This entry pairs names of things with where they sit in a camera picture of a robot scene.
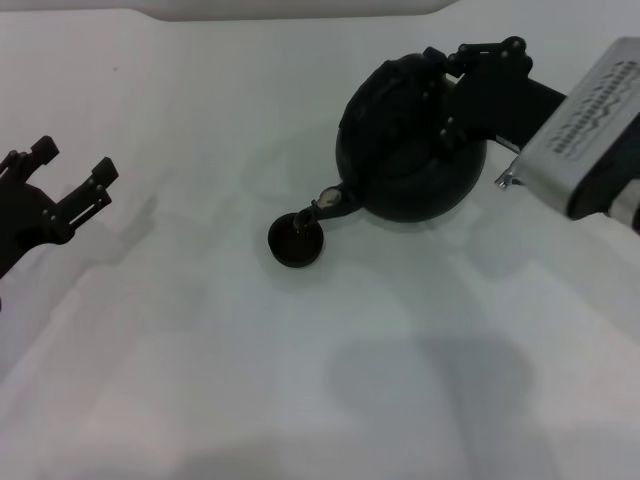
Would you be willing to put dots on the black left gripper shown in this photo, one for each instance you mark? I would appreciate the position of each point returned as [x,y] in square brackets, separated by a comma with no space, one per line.
[25,220]

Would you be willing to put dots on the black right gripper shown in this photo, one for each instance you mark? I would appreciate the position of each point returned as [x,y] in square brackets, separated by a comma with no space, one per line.
[500,100]

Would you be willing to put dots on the small dark teacup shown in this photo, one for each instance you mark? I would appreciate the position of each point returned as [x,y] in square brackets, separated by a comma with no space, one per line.
[295,254]

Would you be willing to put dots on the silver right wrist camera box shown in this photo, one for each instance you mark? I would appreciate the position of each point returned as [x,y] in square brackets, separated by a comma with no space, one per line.
[580,135]

